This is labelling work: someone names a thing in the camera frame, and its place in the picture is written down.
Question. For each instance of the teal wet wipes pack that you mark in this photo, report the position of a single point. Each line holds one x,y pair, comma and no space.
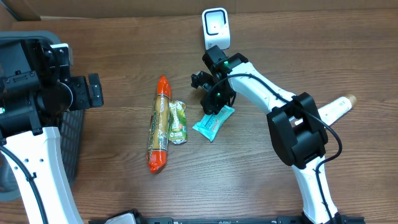
210,124

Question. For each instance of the green snack packet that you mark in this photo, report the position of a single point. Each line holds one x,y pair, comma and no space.
178,122

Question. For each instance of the orange biscuit roll pack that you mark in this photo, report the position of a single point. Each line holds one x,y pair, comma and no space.
159,127

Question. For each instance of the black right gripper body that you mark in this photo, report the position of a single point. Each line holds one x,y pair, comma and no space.
224,94

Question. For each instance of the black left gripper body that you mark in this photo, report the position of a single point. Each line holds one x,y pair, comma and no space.
77,95

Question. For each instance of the grey plastic basket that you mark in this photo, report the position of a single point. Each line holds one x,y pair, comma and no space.
70,129

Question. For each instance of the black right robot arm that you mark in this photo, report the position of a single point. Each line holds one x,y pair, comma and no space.
298,134

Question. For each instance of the white barcode scanner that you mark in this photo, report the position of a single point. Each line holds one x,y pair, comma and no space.
216,30

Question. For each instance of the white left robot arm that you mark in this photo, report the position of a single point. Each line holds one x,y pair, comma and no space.
36,162

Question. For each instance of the white tube gold cap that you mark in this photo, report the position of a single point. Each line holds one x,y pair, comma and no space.
333,111

